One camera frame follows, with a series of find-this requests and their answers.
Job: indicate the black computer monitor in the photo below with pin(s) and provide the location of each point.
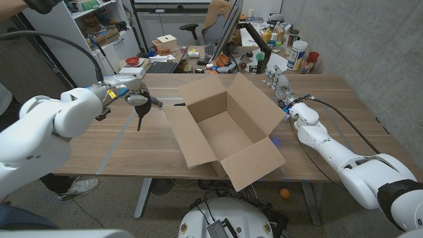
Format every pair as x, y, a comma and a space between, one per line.
228, 29

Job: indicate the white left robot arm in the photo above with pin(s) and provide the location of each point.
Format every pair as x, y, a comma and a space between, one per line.
33, 139

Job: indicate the black keyboard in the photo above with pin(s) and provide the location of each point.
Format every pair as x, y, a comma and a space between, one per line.
209, 51

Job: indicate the small orange ball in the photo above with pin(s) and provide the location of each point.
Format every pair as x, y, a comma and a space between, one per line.
285, 193

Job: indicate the black rubber air blower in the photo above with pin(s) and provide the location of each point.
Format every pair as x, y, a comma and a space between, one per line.
142, 110

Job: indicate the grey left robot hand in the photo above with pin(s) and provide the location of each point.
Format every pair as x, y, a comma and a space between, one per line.
130, 82

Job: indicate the grey round appliance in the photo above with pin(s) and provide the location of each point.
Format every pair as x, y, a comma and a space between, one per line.
276, 18

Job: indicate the blue jeans leg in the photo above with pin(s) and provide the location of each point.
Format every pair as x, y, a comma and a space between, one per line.
20, 218

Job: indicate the green ball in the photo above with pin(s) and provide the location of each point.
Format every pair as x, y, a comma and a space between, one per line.
260, 56

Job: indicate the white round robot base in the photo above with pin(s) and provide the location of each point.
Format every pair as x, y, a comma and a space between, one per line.
248, 215

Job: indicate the small orange basketball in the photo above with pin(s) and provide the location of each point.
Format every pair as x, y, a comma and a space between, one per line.
222, 60

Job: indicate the small light wooden box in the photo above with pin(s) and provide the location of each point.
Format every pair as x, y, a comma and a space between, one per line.
165, 44

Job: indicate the person's bare forearm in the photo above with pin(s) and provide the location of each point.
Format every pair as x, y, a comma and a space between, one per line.
11, 9

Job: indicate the white shelf cabinet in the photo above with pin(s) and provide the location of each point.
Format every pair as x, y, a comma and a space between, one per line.
59, 63

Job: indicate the white power box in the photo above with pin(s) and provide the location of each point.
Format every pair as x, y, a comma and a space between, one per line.
132, 70

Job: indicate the long grey tape strip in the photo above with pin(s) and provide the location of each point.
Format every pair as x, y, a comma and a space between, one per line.
115, 148

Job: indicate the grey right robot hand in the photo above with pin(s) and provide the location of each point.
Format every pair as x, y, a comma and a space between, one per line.
282, 87

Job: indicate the short grey tape strip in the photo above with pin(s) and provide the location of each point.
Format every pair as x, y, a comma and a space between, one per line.
337, 127

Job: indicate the yellow bottle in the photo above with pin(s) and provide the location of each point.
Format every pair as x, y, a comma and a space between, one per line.
267, 36

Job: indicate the white paper sheet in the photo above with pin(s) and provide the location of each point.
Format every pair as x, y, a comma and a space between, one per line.
276, 57

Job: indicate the white canister blue label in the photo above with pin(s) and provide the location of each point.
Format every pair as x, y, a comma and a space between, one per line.
296, 56

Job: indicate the white sneaker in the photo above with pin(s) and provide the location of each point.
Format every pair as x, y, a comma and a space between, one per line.
79, 188

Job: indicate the person's black gloved hand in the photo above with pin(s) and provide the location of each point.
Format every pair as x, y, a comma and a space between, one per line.
43, 6

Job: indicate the grey finned metal box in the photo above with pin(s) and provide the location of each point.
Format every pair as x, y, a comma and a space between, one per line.
218, 229

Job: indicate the flat brown cardboard box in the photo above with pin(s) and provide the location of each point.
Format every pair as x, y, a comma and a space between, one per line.
105, 38

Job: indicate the green box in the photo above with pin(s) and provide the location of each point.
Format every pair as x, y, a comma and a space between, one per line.
88, 5

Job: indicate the black laptop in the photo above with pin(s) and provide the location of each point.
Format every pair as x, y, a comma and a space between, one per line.
162, 67

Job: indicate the grey office chair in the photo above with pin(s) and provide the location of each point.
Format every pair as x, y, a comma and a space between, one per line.
215, 33

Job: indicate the small black printed box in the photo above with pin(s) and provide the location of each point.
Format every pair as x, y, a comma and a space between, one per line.
253, 69

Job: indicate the grey table leg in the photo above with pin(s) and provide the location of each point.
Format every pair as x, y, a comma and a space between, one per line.
310, 205
142, 198

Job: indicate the black computer mouse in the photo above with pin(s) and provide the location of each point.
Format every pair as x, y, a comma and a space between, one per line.
202, 61

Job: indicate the small black marker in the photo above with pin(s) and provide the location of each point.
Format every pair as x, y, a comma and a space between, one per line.
180, 104

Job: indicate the dark jar black lid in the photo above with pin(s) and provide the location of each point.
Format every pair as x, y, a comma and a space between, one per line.
292, 43

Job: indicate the open brown cardboard box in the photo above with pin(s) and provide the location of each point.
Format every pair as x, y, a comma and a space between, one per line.
228, 135

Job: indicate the red bowl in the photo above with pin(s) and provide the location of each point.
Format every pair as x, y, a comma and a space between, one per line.
132, 61

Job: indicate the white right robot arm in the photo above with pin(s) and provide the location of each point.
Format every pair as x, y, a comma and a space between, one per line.
363, 178

